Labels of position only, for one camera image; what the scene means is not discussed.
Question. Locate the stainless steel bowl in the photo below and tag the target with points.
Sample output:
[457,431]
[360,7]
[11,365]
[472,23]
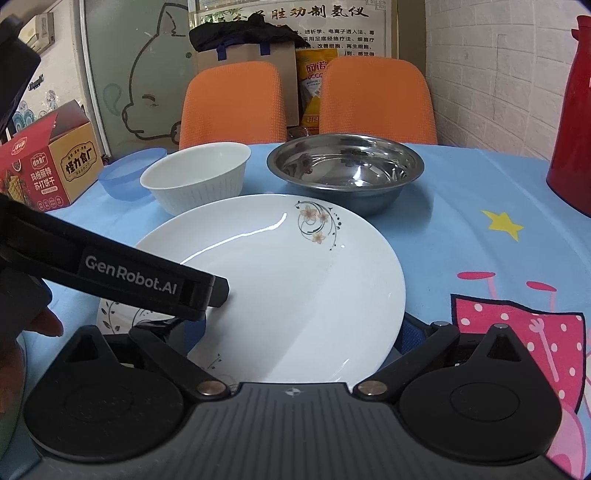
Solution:
[346,170]

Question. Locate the white air conditioner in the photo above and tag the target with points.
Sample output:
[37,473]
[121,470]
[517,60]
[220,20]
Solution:
[41,32]

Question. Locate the red cracker box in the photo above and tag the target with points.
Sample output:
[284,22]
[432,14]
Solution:
[51,170]

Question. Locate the red thermos jug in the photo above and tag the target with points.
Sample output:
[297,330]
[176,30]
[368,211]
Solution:
[570,138]

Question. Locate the small white plate black vines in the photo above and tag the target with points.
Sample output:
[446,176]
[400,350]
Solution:
[115,314]

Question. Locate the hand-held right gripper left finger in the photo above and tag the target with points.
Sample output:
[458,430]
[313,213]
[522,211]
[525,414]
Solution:
[196,336]

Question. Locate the cardboard box with black cloth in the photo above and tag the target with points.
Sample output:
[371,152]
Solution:
[284,69]

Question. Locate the black cloth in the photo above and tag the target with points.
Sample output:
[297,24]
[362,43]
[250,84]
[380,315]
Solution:
[244,33]

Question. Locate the white ribbed bowl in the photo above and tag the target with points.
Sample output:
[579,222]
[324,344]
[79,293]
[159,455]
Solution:
[194,184]

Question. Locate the orange chair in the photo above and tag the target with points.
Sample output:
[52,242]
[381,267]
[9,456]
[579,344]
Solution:
[231,106]
[376,99]

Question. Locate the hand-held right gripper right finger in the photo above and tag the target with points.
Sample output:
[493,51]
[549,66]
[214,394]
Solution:
[411,339]

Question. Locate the blue printed tablecloth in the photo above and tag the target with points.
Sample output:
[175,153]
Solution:
[461,194]

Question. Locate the yellow snack bag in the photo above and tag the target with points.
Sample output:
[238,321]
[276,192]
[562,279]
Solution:
[310,78]

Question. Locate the glass door with cartoon outline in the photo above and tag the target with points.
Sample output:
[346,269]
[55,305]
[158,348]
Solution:
[134,69]

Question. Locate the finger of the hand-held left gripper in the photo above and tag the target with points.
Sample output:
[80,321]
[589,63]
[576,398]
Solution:
[219,291]

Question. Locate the blue plastic bowl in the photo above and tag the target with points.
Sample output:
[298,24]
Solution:
[124,177]

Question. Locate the large white flowered plate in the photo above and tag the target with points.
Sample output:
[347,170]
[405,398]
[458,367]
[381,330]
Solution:
[286,286]

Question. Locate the wall poster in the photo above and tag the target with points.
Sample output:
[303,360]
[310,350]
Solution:
[323,21]

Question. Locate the person's left hand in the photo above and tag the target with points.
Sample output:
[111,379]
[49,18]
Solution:
[46,323]

